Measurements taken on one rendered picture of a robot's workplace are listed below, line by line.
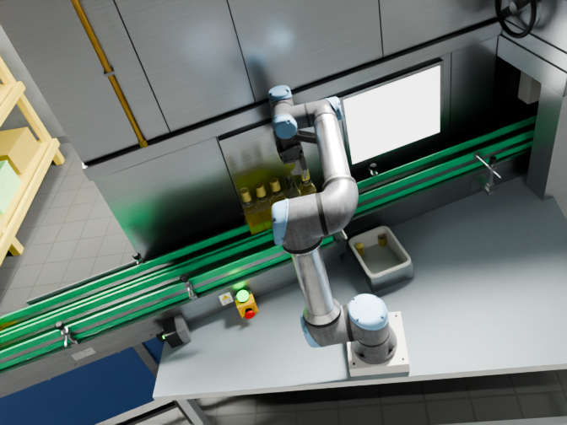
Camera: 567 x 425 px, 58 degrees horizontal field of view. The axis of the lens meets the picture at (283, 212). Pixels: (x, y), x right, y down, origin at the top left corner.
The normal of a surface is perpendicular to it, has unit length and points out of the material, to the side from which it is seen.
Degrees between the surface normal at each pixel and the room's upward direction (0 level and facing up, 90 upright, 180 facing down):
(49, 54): 90
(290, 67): 90
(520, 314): 0
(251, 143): 90
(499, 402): 0
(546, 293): 0
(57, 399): 90
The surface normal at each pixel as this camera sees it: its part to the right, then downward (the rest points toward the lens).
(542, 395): -0.20, -0.71
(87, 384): 0.30, 0.61
